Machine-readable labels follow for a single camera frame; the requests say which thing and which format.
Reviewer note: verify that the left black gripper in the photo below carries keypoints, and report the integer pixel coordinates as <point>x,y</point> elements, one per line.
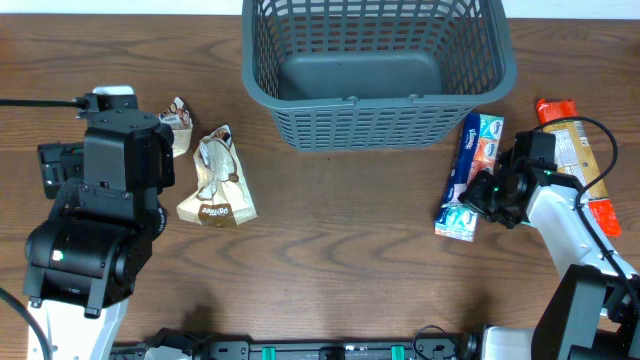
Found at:
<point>59,163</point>

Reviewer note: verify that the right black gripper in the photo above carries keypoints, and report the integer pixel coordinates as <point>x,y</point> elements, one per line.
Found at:
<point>480,190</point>

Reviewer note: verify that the multicolour tissue pack strip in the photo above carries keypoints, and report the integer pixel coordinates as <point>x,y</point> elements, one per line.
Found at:
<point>477,150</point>

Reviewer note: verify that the grey plastic basket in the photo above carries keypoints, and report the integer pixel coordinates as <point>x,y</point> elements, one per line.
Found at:
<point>366,74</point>

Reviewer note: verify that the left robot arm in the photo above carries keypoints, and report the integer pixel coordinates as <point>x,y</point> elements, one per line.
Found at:
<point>83,260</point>

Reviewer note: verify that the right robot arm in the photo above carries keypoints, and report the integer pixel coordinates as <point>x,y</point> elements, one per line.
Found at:
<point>594,312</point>

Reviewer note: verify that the orange cracker sleeve package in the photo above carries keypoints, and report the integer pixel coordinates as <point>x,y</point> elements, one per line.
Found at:
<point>574,156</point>

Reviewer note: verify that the long beige snack bag strip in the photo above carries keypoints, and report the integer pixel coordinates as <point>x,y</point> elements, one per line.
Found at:
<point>178,117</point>

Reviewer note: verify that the beige brown snack bag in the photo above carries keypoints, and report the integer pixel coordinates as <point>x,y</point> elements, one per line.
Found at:
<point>222,198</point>

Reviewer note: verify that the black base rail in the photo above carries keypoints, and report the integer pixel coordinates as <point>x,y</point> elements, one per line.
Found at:
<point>173,344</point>

